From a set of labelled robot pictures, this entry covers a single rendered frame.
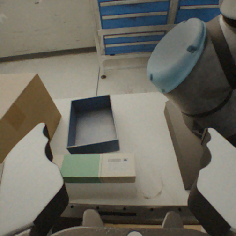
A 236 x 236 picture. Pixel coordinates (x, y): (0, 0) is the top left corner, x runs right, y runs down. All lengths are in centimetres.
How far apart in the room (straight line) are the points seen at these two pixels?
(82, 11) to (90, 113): 222
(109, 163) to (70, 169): 10
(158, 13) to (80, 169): 166
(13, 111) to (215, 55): 41
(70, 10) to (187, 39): 250
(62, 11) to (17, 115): 240
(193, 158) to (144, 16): 158
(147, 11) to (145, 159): 155
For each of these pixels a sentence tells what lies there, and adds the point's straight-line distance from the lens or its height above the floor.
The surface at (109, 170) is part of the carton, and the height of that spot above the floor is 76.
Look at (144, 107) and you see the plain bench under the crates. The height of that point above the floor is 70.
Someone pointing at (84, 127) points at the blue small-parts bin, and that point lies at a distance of 52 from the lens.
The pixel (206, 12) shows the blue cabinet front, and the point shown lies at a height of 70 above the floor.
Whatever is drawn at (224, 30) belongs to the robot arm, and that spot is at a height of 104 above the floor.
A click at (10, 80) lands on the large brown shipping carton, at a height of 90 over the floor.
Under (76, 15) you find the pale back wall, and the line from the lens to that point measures 267.
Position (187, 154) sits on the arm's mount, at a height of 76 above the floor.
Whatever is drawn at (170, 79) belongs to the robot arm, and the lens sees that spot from 23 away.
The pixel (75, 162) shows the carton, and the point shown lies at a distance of 39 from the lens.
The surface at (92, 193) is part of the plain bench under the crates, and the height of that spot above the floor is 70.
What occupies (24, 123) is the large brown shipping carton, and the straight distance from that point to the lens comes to 43.
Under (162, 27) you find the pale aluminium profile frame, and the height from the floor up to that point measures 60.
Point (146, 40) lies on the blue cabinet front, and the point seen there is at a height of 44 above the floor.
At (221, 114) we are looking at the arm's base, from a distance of 33.
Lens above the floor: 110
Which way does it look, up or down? 50 degrees down
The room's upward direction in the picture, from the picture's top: 6 degrees counter-clockwise
